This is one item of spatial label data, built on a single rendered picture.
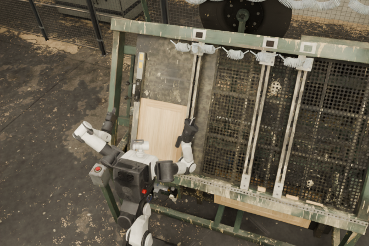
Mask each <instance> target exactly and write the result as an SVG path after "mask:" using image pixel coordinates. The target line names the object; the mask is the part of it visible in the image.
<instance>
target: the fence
mask: <svg viewBox="0 0 369 246"><path fill-rule="evenodd" d="M140 54H143V60H140V59H139V56H140ZM139 56H138V68H137V79H142V82H141V94H140V100H139V102H134V109H133V120H132V132H131V140H132V139H137V134H138V123H139V112H140V106H141V98H142V92H143V81H144V70H145V64H146V53H142V52H139ZM139 62H142V68H139ZM130 150H133V149H131V143H130Z"/></svg>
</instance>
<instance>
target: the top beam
mask: <svg viewBox="0 0 369 246"><path fill-rule="evenodd" d="M110 29H111V30H114V31H122V32H131V33H139V34H144V35H152V36H160V37H165V35H173V36H181V37H189V38H193V30H194V29H200V30H206V37H205V39H206V40H211V41H219V42H228V43H236V44H244V45H249V46H258V47H262V45H263V41H264V37H268V38H277V39H278V44H277V49H282V50H288V51H296V52H299V51H300V46H301V42H309V43H317V45H316V50H315V54H317V57H319V58H327V59H335V60H343V61H349V62H356V63H365V64H369V48H362V47H353V46H345V45H339V44H330V43H321V42H312V41H303V40H294V39H288V38H279V37H270V36H261V35H252V34H247V33H237V32H228V31H219V30H211V29H201V28H196V27H186V26H178V25H169V24H160V23H150V22H145V21H136V20H127V19H118V18H111V24H110ZM312 47H313V46H310V45H304V50H303V51H304V52H311V51H312Z"/></svg>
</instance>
